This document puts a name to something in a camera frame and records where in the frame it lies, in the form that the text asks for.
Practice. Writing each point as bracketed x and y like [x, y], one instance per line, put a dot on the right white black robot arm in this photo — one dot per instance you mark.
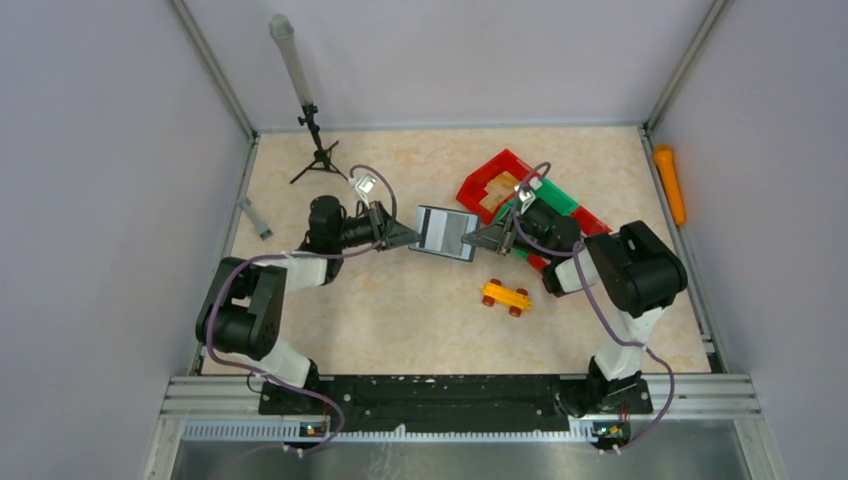
[630, 278]

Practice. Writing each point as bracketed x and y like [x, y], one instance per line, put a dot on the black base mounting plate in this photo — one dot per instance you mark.
[454, 403]

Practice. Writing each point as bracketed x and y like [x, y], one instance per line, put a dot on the red bin with plastic bags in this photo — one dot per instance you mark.
[588, 225]

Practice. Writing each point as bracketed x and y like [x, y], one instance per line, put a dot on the green plastic bin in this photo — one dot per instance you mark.
[552, 195]

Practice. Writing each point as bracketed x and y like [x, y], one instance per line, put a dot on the black tripod with grey tube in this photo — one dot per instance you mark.
[282, 33]

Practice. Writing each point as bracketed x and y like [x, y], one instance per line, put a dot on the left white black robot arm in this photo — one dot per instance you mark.
[240, 321]

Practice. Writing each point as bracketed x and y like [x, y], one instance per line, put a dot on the yellow toy brick car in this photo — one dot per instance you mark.
[517, 301]

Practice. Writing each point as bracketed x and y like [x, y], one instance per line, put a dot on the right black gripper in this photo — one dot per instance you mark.
[491, 236]

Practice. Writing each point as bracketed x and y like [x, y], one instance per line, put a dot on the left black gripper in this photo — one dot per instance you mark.
[380, 229]

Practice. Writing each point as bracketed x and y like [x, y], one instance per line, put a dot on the black leather card holder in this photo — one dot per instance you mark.
[441, 231]

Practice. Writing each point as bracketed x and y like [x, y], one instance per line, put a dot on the red bin with wooden blocks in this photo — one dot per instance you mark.
[486, 190]

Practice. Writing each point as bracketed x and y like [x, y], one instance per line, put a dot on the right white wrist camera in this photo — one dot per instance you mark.
[525, 195]

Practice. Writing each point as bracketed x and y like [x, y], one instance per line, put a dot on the orange flashlight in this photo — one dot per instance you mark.
[663, 157]

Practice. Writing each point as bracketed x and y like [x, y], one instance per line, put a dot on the small grey tool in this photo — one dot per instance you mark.
[261, 228]

